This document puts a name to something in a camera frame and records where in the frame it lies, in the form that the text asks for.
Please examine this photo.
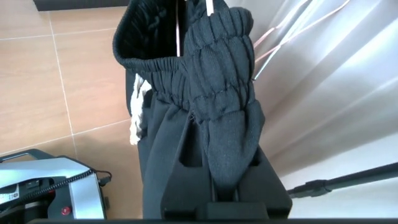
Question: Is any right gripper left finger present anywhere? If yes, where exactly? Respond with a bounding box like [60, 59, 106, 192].
[160, 124, 217, 218]

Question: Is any black clothes rack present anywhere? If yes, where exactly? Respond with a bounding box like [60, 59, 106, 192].
[287, 161, 398, 199]

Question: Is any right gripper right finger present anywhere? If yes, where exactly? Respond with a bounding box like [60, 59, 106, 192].
[238, 147, 293, 218]

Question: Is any black garment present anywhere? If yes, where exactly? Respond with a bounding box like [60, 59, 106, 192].
[112, 0, 267, 220]

